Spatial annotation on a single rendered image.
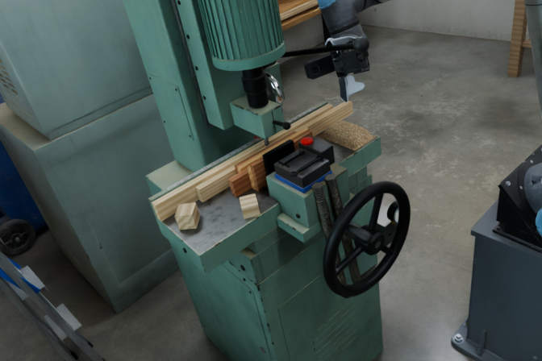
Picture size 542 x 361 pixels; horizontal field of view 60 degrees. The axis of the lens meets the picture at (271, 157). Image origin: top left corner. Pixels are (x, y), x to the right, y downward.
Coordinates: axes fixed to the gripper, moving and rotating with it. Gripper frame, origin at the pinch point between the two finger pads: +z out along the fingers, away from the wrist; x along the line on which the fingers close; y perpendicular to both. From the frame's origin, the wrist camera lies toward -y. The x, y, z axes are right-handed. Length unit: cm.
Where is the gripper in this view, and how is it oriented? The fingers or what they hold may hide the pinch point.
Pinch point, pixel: (334, 72)
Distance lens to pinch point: 111.9
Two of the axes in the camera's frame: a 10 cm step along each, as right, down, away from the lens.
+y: 9.2, -2.2, -3.2
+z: -2.2, 4.0, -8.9
